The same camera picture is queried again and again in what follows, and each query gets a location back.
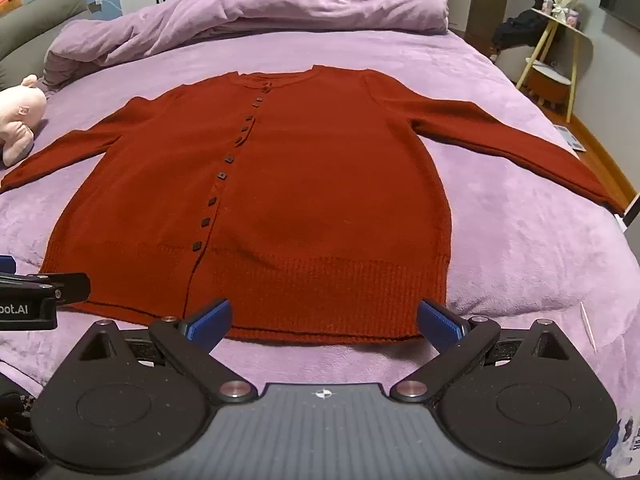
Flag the purple duvet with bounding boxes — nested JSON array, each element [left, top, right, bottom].
[[42, 0, 450, 92]]

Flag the blue printed package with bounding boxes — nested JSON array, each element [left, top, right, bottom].
[[597, 412, 640, 477]]

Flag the thin white stick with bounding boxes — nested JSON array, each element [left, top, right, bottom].
[[579, 302, 597, 354]]

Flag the dark clothes pile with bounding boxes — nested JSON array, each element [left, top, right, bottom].
[[492, 9, 549, 50]]

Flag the yellow legged side table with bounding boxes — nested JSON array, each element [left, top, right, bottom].
[[515, 7, 594, 124]]

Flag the grey pillow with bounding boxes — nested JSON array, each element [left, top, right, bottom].
[[0, 0, 90, 91]]

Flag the pink plush toy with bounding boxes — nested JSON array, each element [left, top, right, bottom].
[[0, 74, 49, 169]]

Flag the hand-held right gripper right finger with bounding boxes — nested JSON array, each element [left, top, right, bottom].
[[389, 298, 576, 405]]

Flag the pink cups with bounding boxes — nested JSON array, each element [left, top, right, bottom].
[[532, 0, 581, 29]]

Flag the red knit cardigan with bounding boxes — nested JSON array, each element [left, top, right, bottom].
[[0, 64, 627, 349]]

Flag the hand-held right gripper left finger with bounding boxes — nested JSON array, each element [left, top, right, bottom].
[[74, 298, 258, 406]]

